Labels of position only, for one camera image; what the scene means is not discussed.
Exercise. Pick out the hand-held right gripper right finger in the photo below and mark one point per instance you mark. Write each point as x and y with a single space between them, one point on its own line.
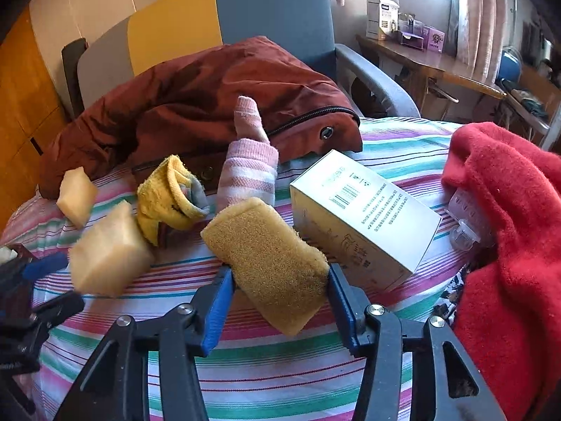
342 307

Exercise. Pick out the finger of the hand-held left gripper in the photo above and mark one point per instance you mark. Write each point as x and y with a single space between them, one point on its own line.
46 265
61 309

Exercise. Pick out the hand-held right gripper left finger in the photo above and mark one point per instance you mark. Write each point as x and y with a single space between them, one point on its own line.
217 311

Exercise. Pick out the pale yellow sponge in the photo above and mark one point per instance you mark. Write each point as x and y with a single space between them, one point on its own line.
76 199
109 250

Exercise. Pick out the brown-topped yellow sponge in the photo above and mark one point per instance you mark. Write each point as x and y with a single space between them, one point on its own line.
267 263

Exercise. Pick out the white cardboard box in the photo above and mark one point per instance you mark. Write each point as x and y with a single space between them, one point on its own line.
363 210

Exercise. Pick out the patterned dark garment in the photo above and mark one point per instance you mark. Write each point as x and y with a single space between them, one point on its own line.
451 291

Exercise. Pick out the yellow sock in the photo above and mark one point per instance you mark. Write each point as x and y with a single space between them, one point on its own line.
153 197

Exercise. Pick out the pink striped sock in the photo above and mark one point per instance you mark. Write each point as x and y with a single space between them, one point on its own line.
247 166

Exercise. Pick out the clear plastic container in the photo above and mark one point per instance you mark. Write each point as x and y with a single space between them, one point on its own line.
464 223

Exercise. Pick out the orange wooden cabinet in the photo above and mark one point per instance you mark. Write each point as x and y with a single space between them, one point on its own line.
22 109

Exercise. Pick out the red fleece blanket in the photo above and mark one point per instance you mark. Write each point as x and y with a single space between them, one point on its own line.
512 228

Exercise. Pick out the dark upright panel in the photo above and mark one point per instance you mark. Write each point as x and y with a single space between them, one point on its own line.
72 74

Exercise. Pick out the maroon jacket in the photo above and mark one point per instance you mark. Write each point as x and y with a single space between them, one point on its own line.
184 92

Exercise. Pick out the wooden desk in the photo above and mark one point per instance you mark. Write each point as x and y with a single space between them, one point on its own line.
438 63

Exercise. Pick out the low purple box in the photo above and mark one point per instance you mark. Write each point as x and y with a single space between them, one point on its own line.
412 39

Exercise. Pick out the purple patterned box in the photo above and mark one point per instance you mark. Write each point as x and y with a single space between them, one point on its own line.
434 39

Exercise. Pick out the blue bucket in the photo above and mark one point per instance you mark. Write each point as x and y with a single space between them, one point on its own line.
508 65

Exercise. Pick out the tall white carton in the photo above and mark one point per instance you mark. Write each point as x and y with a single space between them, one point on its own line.
382 15

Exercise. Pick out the grey yellow blue chair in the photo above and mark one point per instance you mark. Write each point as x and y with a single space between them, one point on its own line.
271 17

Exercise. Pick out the pink curtain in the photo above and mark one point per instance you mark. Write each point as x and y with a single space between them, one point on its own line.
482 17

